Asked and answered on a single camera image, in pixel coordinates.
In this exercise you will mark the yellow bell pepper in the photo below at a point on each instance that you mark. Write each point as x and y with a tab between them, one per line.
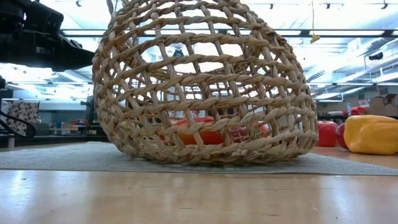
370	135

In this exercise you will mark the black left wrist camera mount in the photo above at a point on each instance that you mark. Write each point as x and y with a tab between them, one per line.
43	18

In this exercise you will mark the black ceiling camera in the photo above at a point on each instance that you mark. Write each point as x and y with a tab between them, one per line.
376	56

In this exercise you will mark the grey woven table mat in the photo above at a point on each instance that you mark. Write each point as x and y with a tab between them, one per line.
62	158

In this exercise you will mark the cardboard box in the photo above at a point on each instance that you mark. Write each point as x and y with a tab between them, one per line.
382	105

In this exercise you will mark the yellow hanging plug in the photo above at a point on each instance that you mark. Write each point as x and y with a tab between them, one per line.
314	38

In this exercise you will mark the patterned hanging cloth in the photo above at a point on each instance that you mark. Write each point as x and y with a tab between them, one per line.
21	113

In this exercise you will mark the red item on shelf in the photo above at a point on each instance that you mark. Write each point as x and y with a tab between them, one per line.
357	111

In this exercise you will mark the red orange mango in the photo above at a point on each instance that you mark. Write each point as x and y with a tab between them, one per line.
205	137

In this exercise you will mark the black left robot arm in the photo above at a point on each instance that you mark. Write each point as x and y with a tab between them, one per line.
11	12

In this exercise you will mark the dark hanging dome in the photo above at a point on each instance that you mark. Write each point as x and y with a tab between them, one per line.
178	53

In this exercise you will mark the large red apple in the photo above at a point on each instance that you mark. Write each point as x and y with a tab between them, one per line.
340	137

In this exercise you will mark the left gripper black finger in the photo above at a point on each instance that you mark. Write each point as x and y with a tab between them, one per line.
77	59

